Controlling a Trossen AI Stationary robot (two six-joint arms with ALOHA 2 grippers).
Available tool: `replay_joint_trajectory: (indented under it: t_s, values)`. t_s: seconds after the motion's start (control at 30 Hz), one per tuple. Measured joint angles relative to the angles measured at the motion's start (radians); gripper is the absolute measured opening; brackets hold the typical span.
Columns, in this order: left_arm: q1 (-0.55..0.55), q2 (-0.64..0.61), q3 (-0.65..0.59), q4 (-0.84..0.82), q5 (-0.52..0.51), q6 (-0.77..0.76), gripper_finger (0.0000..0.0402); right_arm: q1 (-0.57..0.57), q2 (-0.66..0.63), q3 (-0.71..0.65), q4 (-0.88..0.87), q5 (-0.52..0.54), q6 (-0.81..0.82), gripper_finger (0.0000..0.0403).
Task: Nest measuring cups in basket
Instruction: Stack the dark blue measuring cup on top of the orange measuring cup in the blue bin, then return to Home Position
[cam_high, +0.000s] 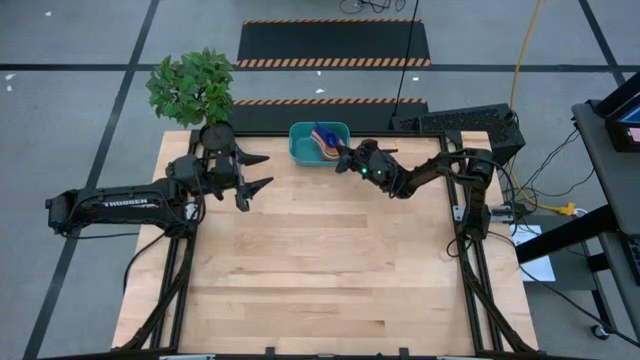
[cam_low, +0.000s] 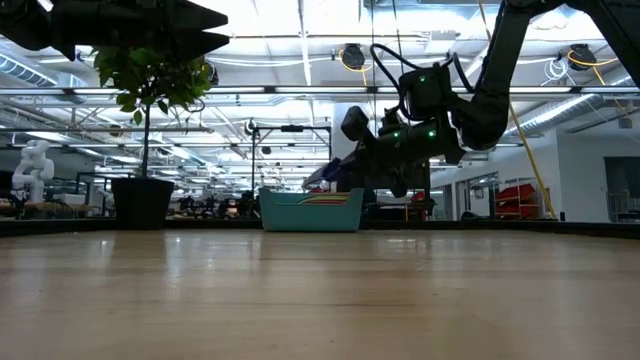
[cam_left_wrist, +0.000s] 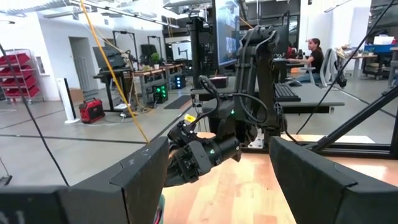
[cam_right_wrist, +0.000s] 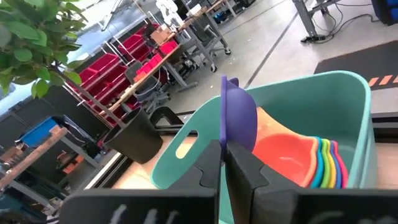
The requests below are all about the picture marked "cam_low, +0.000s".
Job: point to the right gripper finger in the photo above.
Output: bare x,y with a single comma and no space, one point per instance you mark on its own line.
350,184
351,164

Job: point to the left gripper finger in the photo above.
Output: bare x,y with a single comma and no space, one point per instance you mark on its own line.
195,46
195,17

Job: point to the teal plastic basket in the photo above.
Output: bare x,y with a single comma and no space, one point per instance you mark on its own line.
285,217

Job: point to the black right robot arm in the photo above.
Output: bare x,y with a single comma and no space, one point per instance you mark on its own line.
495,75

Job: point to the green artificial plant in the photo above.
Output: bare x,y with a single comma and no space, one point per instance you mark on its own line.
150,80

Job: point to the red storage bin shelf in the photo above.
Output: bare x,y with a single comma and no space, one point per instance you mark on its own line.
515,192

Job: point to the white robot figure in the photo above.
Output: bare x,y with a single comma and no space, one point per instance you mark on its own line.
34,167

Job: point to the black plant pot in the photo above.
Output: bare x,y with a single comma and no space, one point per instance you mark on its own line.
142,205

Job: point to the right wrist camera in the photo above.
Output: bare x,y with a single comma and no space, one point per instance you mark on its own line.
355,122

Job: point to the black metal frame rig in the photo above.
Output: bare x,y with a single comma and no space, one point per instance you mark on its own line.
292,128

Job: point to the black aluminium table frame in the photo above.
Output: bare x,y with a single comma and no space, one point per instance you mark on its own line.
500,226

